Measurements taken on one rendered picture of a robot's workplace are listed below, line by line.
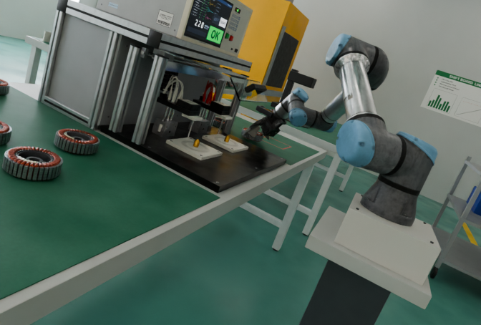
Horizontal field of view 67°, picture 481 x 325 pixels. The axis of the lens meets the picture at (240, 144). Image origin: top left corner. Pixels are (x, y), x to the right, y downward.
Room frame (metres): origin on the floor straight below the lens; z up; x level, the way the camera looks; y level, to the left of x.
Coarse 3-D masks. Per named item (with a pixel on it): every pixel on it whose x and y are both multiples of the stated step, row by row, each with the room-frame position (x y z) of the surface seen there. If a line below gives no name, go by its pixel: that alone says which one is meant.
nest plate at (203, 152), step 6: (180, 138) 1.27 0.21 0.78; (186, 138) 1.29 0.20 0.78; (192, 138) 1.32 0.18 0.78; (168, 144) 1.19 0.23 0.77; (174, 144) 1.18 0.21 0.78; (180, 144) 1.20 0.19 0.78; (186, 144) 1.22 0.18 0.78; (192, 144) 1.24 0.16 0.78; (204, 144) 1.30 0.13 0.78; (186, 150) 1.16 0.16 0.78; (192, 150) 1.17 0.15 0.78; (198, 150) 1.20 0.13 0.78; (204, 150) 1.22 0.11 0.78; (210, 150) 1.25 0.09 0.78; (216, 150) 1.27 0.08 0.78; (198, 156) 1.14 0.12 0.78; (204, 156) 1.15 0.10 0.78; (210, 156) 1.19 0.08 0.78; (216, 156) 1.24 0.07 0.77
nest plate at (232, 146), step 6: (204, 138) 1.41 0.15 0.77; (210, 138) 1.42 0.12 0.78; (216, 138) 1.45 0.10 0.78; (222, 138) 1.48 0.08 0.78; (216, 144) 1.39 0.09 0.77; (222, 144) 1.39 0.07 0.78; (228, 144) 1.43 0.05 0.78; (234, 144) 1.46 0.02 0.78; (240, 144) 1.50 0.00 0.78; (228, 150) 1.37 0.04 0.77; (234, 150) 1.37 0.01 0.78; (240, 150) 1.43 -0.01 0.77
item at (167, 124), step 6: (156, 120) 1.26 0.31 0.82; (162, 120) 1.26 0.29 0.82; (168, 120) 1.28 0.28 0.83; (156, 126) 1.25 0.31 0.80; (162, 126) 1.25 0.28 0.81; (168, 126) 1.26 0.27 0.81; (174, 126) 1.29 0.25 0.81; (156, 132) 1.25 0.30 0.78; (162, 132) 1.24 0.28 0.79; (168, 132) 1.27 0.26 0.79; (174, 132) 1.31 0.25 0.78
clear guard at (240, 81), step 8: (176, 56) 1.16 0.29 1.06; (184, 56) 1.25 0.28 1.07; (200, 64) 1.13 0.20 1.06; (208, 64) 1.25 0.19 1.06; (224, 72) 1.13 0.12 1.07; (232, 72) 1.28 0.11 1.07; (232, 80) 1.09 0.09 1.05; (240, 80) 1.15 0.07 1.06; (248, 80) 1.21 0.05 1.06; (240, 88) 1.12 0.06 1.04; (240, 96) 1.09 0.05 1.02; (248, 96) 1.14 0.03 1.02; (256, 96) 1.21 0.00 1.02; (264, 96) 1.28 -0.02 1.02
